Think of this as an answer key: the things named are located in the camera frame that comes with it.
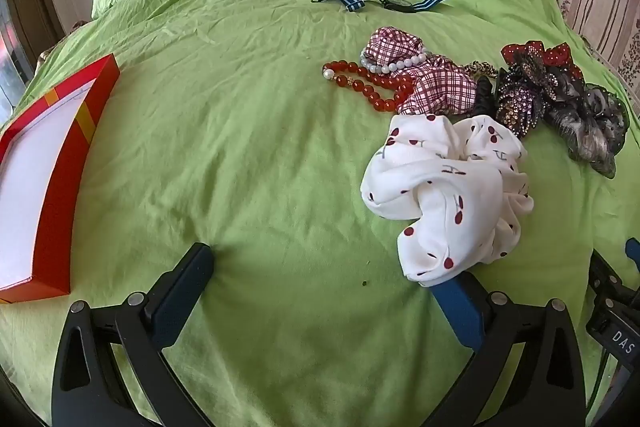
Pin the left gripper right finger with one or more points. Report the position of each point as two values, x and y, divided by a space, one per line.
547 388

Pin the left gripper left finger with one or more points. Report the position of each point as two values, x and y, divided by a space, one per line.
88 389

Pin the dark floral scrunchie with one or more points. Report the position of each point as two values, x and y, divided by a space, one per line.
593 124

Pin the white cherry scrunchie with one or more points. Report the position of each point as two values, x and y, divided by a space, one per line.
458 188

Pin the rhinestone hair claw clip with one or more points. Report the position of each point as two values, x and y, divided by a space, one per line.
524 91

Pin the red polka dot scrunchie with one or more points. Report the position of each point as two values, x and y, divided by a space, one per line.
558 56

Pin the red plaid scrunchie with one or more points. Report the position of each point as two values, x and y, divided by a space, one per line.
437 85

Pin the red tray box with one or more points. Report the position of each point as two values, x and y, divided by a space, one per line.
43 155

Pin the green bed sheet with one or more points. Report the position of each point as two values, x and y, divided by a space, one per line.
222 130

